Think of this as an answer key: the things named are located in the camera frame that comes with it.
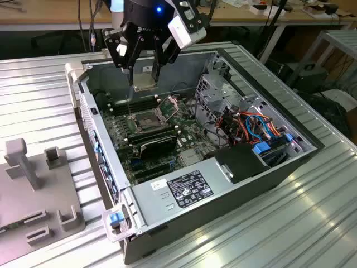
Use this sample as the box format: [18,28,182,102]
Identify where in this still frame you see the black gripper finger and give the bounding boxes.
[102,26,146,84]
[152,33,182,82]

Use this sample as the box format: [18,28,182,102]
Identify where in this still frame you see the black hanging cable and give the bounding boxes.
[88,0,98,54]

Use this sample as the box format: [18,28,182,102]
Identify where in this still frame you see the blue disk carrier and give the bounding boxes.
[252,138,291,168]

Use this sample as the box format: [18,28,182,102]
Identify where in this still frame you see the black equipment box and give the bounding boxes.
[278,61,330,94]

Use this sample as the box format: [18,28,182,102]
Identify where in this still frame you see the black plastic shroud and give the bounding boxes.
[214,145,271,185]

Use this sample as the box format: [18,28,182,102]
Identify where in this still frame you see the black graphics card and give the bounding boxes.
[138,134,177,160]

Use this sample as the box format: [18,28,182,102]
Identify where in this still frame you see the red yellow power wires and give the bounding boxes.
[216,113,238,145]

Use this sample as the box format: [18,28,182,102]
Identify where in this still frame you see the grey power supply unit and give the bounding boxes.
[131,159,235,228]

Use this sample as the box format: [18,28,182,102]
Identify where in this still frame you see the metal drive cage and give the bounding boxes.
[194,73,244,135]

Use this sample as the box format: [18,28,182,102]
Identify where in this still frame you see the white box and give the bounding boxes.
[249,3,286,16]

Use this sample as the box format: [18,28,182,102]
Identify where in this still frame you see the CPU socket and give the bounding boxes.
[133,111,159,134]

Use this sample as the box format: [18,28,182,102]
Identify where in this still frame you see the grey plastic parts rack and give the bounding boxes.
[0,138,86,247]

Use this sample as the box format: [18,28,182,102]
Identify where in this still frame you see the blue case latch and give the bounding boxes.
[109,212,124,227]

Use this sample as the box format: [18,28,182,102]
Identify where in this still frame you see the silver chipset heatsink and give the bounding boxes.
[180,152,201,166]

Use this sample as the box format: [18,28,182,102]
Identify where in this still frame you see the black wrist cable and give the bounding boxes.
[206,0,218,22]

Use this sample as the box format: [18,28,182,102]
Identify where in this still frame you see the wooden desk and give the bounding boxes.
[0,0,355,65]

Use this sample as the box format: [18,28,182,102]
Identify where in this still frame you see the brown cardboard box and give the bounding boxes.
[302,2,340,18]

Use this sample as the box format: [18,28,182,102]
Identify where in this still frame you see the orange data wire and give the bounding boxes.
[239,111,280,138]

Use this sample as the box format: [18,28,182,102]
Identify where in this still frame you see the white-latched RAM slot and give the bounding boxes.
[107,94,156,107]
[110,100,159,112]
[127,127,177,140]
[129,131,179,145]

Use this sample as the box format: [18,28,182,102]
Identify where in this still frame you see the green motherboard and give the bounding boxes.
[98,93,214,187]

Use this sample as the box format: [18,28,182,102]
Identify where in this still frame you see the square silver CPU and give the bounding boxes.
[133,73,157,92]

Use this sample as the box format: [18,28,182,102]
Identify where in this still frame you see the black expansion slot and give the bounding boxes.
[132,161,171,175]
[135,166,173,182]

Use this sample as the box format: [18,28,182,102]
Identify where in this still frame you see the blue data wire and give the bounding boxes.
[244,113,272,141]

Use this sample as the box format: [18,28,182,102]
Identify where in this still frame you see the grey open PC case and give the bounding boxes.
[64,47,326,265]

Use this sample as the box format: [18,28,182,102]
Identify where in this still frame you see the metal socket cover frame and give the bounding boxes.
[157,94,180,124]

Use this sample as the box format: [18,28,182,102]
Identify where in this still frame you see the metal slat shelf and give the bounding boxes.
[308,29,357,93]

